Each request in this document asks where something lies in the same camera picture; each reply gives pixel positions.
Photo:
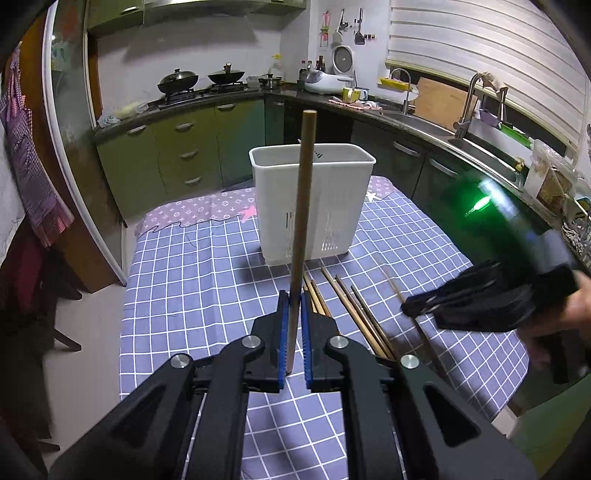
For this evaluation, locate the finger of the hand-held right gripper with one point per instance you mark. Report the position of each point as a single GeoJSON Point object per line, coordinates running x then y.
{"type": "Point", "coordinates": [457, 290]}
{"type": "Point", "coordinates": [489, 318]}

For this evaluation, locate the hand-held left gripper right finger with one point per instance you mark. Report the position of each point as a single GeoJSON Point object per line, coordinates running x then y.
{"type": "Point", "coordinates": [307, 344]}

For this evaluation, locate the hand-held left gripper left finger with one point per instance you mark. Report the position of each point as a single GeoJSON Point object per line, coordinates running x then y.
{"type": "Point", "coordinates": [282, 344]}

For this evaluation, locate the white plastic utensil holder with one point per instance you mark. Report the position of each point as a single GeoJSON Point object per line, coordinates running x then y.
{"type": "Point", "coordinates": [337, 194]}

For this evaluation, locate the person's right hand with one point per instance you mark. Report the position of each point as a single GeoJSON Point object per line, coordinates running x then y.
{"type": "Point", "coordinates": [579, 307]}

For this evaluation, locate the clear plastic food container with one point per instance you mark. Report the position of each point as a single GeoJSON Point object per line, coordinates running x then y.
{"type": "Point", "coordinates": [549, 175]}

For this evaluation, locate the steel kitchen sink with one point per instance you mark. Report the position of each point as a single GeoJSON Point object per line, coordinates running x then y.
{"type": "Point", "coordinates": [480, 147]}

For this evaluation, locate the checked blue and pink tablecloth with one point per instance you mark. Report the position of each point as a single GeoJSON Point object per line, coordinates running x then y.
{"type": "Point", "coordinates": [198, 277]}

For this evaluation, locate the dark kitchen cabinets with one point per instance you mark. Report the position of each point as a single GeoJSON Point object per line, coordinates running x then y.
{"type": "Point", "coordinates": [392, 157]}

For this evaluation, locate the tall steel faucet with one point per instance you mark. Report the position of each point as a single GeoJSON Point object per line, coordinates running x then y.
{"type": "Point", "coordinates": [467, 104]}

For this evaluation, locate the wooden cutting board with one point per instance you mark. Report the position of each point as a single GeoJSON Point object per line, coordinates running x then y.
{"type": "Point", "coordinates": [441, 104]}

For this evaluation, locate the chrome curved faucet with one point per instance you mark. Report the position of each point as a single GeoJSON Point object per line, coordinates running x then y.
{"type": "Point", "coordinates": [406, 92]}

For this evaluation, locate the yellow sponge rack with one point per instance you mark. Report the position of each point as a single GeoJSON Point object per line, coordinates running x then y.
{"type": "Point", "coordinates": [395, 83]}

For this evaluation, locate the pink cloth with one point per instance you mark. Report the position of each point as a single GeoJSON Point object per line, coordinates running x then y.
{"type": "Point", "coordinates": [360, 105]}

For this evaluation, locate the white window blind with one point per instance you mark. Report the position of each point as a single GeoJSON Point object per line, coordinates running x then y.
{"type": "Point", "coordinates": [485, 41]}

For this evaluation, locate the yellow mug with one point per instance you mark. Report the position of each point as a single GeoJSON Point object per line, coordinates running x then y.
{"type": "Point", "coordinates": [350, 95]}

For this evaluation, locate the green kitchen cabinets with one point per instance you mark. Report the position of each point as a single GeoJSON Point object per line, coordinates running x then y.
{"type": "Point", "coordinates": [184, 147]}

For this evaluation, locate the white rice cooker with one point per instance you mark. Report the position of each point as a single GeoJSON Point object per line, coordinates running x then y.
{"type": "Point", "coordinates": [325, 83]}

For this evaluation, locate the white round appliance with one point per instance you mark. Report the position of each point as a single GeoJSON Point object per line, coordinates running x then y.
{"type": "Point", "coordinates": [344, 60]}

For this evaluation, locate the hanging black spatula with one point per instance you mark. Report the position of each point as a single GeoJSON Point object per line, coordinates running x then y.
{"type": "Point", "coordinates": [359, 34]}

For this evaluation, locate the dark sauce bottle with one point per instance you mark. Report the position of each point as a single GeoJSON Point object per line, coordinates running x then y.
{"type": "Point", "coordinates": [320, 64]}

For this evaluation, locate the small steel pot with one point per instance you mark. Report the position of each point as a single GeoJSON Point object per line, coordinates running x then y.
{"type": "Point", "coordinates": [270, 82]}

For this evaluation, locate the gas stove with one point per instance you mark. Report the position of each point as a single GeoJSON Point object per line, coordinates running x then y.
{"type": "Point", "coordinates": [203, 92]}

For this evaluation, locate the hanging pink utensil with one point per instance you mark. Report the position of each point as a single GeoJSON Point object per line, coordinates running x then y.
{"type": "Point", "coordinates": [325, 30]}

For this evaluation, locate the dark red garment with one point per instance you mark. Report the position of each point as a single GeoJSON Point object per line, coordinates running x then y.
{"type": "Point", "coordinates": [25, 272]}

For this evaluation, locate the bottle with yellow cap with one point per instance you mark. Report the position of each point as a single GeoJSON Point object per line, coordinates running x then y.
{"type": "Point", "coordinates": [276, 67]}

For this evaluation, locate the black wok with lid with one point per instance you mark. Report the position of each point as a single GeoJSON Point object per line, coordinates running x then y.
{"type": "Point", "coordinates": [178, 82]}

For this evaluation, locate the sliding glass door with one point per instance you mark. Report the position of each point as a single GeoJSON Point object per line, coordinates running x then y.
{"type": "Point", "coordinates": [74, 138]}

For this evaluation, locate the purple plaid cloth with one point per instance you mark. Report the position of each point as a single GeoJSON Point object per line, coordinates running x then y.
{"type": "Point", "coordinates": [32, 170]}

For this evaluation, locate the range hood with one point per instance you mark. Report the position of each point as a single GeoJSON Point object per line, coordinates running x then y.
{"type": "Point", "coordinates": [221, 9]}

